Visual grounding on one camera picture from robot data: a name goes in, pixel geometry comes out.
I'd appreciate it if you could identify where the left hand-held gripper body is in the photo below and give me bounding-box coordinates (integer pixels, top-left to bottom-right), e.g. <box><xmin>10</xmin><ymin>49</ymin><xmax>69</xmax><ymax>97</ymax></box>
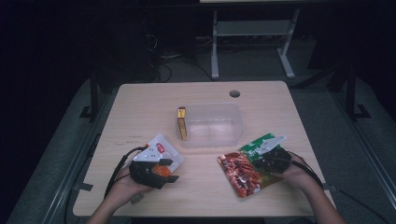
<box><xmin>128</xmin><ymin>146</ymin><xmax>168</xmax><ymax>190</ymax></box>

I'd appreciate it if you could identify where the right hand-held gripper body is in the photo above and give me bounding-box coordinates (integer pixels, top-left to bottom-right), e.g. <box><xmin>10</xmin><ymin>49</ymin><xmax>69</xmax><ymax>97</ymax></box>
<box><xmin>252</xmin><ymin>134</ymin><xmax>293</xmax><ymax>175</ymax></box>

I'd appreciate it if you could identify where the clear orange food packet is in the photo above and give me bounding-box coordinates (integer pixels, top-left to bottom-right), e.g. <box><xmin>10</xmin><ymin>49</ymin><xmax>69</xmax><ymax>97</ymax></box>
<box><xmin>130</xmin><ymin>133</ymin><xmax>185</xmax><ymax>205</ymax></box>

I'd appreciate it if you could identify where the green red food packet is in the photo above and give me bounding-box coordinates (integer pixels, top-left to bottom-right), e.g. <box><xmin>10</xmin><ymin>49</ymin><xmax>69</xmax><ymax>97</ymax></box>
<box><xmin>217</xmin><ymin>133</ymin><xmax>288</xmax><ymax>199</ymax></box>

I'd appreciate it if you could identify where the small yellow red box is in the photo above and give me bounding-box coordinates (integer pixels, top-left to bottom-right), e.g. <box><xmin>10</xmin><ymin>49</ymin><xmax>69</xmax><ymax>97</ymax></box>
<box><xmin>177</xmin><ymin>106</ymin><xmax>189</xmax><ymax>142</ymax></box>

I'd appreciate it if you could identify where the clear plastic container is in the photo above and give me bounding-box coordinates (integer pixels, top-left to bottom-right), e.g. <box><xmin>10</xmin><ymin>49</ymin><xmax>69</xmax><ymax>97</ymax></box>
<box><xmin>176</xmin><ymin>103</ymin><xmax>244</xmax><ymax>148</ymax></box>

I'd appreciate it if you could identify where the person's left hand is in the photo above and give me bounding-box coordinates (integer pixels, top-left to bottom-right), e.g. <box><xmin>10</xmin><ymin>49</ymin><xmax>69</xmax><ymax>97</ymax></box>
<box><xmin>106</xmin><ymin>167</ymin><xmax>151</xmax><ymax>204</ymax></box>

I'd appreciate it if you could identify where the person's right hand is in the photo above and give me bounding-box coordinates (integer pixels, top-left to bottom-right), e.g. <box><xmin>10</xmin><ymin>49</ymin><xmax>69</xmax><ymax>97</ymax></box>
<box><xmin>274</xmin><ymin>153</ymin><xmax>323</xmax><ymax>195</ymax></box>

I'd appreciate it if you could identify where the black metal stand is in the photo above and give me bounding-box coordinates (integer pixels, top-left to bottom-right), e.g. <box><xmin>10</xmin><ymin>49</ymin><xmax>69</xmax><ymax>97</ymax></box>
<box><xmin>78</xmin><ymin>66</ymin><xmax>101</xmax><ymax>121</ymax></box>
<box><xmin>344</xmin><ymin>62</ymin><xmax>372</xmax><ymax>121</ymax></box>

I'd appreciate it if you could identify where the left hand-held gripper black cable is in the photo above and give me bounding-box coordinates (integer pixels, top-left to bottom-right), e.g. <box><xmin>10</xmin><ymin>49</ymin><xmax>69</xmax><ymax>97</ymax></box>
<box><xmin>104</xmin><ymin>146</ymin><xmax>148</xmax><ymax>199</ymax></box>

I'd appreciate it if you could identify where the hand-held gripper black cable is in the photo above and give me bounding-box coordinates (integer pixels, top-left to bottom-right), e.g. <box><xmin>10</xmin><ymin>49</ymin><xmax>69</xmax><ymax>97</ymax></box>
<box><xmin>104</xmin><ymin>146</ymin><xmax>148</xmax><ymax>199</ymax></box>
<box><xmin>286</xmin><ymin>150</ymin><xmax>325</xmax><ymax>190</ymax></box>

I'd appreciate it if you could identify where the right hand-held gripper black cable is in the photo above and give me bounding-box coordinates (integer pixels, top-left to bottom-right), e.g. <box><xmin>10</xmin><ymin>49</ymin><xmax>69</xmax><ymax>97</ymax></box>
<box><xmin>286</xmin><ymin>150</ymin><xmax>325</xmax><ymax>190</ymax></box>

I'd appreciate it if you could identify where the black floor cable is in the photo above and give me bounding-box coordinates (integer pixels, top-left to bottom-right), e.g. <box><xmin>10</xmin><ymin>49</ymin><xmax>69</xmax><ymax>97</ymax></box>
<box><xmin>155</xmin><ymin>59</ymin><xmax>217</xmax><ymax>84</ymax></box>

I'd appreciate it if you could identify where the grey metal desk frame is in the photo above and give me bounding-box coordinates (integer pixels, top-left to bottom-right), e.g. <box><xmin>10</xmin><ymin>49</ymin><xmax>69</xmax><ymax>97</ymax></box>
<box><xmin>210</xmin><ymin>8</ymin><xmax>302</xmax><ymax>80</ymax></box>

